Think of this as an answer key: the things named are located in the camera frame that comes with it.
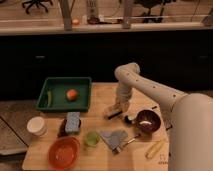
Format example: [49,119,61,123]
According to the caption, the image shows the white paper cup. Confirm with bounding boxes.
[27,116,47,136]

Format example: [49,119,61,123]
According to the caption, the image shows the green pepper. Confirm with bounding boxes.
[47,91,52,107]

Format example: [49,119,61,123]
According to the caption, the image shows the orange plastic bowl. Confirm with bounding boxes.
[47,137,80,171]

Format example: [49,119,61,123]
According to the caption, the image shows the blue sponge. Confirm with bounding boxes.
[65,112,80,133]

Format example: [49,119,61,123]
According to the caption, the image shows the dark purple bowl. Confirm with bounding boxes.
[136,110,161,134]

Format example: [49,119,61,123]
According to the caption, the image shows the grey folded cloth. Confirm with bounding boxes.
[99,130,128,150]

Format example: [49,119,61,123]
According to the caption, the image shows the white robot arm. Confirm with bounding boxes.
[114,62,213,171]

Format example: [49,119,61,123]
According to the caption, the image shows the black office chair right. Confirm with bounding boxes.
[133,0,178,24]

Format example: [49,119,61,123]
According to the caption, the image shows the green plastic tray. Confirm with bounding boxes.
[36,77,92,112]

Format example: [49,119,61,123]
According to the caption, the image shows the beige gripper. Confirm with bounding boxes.
[105,102,129,120]

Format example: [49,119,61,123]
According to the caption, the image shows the metal spoon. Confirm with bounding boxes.
[112,134,141,154]

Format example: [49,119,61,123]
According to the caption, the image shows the orange fruit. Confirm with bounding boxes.
[66,89,78,101]

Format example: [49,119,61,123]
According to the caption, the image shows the grey metal post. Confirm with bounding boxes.
[59,0,72,31]
[122,0,134,29]

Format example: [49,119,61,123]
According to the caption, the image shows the small orange object on ledge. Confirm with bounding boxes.
[72,19,80,25]

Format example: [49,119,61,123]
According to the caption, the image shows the yellow corn cob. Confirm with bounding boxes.
[145,140,165,159]

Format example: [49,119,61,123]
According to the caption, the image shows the grey metal post left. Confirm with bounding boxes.
[59,0,72,31]

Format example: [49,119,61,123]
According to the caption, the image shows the grey metal post right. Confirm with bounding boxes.
[122,0,134,29]

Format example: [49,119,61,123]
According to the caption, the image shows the black office chair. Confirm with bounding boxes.
[22,0,53,14]
[133,0,178,24]

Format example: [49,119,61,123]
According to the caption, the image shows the small green cup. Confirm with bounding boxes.
[84,131,100,147]

